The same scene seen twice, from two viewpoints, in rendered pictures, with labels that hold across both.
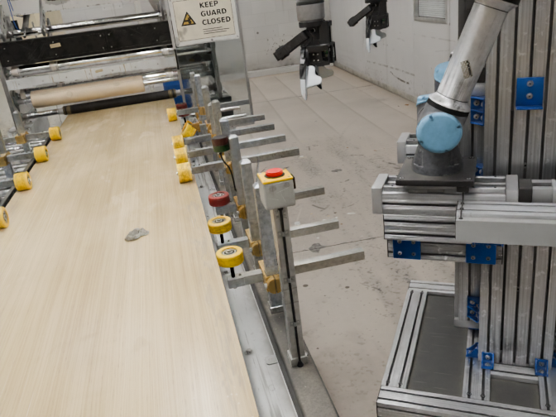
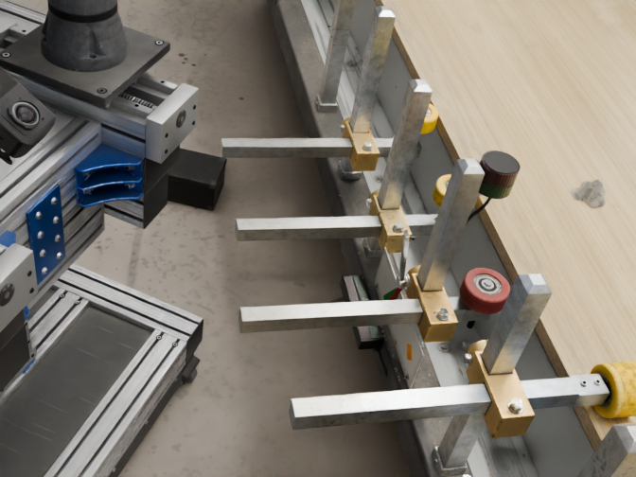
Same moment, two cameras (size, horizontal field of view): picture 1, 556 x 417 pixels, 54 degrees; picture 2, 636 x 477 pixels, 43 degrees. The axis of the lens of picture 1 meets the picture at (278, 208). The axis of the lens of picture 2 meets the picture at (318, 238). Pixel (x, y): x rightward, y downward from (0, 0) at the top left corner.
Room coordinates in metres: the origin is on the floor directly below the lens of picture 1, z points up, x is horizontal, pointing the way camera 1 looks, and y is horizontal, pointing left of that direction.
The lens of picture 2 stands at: (2.89, -0.24, 1.85)
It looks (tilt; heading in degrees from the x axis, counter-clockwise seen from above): 43 degrees down; 171
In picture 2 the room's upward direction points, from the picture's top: 12 degrees clockwise
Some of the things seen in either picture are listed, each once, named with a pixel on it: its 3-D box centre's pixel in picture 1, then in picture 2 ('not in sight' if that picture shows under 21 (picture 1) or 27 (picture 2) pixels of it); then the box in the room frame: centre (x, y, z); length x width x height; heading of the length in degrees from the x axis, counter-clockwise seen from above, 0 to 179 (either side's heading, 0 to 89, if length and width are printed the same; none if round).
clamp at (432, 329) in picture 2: (242, 207); (431, 302); (1.95, 0.14, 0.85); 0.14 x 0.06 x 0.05; 10
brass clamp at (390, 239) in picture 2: (256, 242); (388, 220); (1.71, 0.09, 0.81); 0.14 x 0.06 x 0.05; 10
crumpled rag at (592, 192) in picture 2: (135, 232); (593, 189); (1.68, 0.48, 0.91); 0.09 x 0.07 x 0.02; 134
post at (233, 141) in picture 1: (242, 196); (432, 272); (1.93, 0.13, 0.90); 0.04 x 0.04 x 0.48; 10
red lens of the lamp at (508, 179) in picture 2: (219, 140); (498, 167); (1.92, 0.18, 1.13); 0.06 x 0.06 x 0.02
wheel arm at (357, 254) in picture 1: (296, 268); (322, 149); (1.49, -0.03, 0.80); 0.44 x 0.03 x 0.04; 100
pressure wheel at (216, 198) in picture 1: (220, 207); (479, 304); (1.96, 0.22, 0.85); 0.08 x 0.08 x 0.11
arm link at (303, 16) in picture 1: (311, 12); not in sight; (1.55, -0.16, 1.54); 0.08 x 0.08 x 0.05
